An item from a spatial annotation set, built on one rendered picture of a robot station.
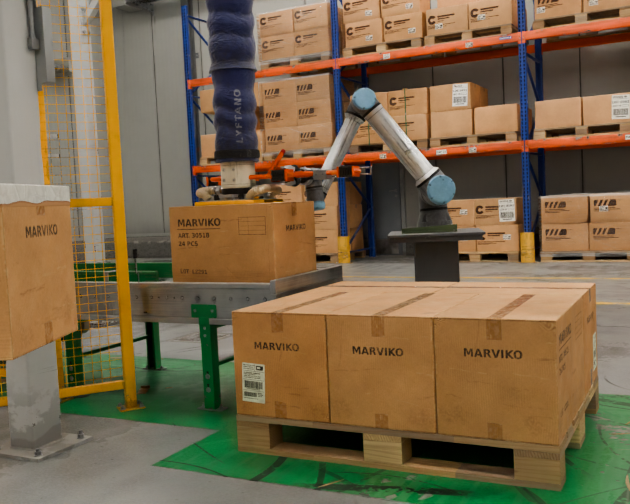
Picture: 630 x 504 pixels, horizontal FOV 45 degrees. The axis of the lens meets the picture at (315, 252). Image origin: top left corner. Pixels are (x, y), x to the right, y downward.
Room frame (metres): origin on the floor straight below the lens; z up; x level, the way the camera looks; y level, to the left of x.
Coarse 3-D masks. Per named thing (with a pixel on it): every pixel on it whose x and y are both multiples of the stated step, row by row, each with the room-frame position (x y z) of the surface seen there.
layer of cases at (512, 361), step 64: (256, 320) 2.84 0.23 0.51; (320, 320) 2.72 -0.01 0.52; (384, 320) 2.60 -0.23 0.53; (448, 320) 2.50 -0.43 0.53; (512, 320) 2.41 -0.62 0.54; (576, 320) 2.72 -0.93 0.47; (256, 384) 2.84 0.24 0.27; (320, 384) 2.72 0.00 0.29; (384, 384) 2.61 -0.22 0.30; (448, 384) 2.50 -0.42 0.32; (512, 384) 2.41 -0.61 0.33; (576, 384) 2.69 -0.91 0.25
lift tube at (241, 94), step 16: (224, 80) 3.72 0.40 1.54; (240, 80) 3.72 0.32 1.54; (224, 96) 3.71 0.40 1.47; (240, 96) 3.71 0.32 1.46; (224, 112) 3.71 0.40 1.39; (240, 112) 3.72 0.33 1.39; (224, 128) 3.72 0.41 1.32; (240, 128) 3.72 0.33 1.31; (224, 144) 3.72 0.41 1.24; (240, 144) 3.71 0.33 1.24; (256, 144) 3.77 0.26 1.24; (224, 160) 3.72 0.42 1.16; (240, 160) 3.70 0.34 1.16; (256, 160) 3.76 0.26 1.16
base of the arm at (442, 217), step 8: (424, 208) 4.12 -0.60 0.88; (432, 208) 4.09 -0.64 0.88; (440, 208) 4.09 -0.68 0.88; (424, 216) 4.11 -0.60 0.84; (432, 216) 4.08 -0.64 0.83; (440, 216) 4.08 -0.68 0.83; (448, 216) 4.11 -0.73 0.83; (424, 224) 4.09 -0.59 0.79; (432, 224) 4.07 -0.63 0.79; (440, 224) 4.07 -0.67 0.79; (448, 224) 4.09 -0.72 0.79
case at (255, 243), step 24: (192, 216) 3.70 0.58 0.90; (216, 216) 3.64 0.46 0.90; (240, 216) 3.57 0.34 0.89; (264, 216) 3.51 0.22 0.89; (288, 216) 3.61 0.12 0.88; (312, 216) 3.82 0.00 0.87; (192, 240) 3.71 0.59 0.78; (216, 240) 3.64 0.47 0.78; (240, 240) 3.58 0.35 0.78; (264, 240) 3.51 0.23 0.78; (288, 240) 3.60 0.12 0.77; (312, 240) 3.81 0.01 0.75; (192, 264) 3.71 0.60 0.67; (216, 264) 3.65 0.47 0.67; (240, 264) 3.58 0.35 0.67; (264, 264) 3.52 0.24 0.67; (288, 264) 3.59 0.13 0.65; (312, 264) 3.80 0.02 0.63
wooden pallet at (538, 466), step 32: (256, 416) 2.85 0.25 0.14; (576, 416) 2.66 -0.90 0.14; (256, 448) 2.85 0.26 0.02; (288, 448) 2.82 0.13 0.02; (320, 448) 2.81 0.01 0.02; (384, 448) 2.61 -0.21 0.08; (512, 448) 2.41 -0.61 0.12; (544, 448) 2.36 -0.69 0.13; (576, 448) 2.73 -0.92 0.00; (480, 480) 2.46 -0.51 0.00; (512, 480) 2.41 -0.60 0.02; (544, 480) 2.36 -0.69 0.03
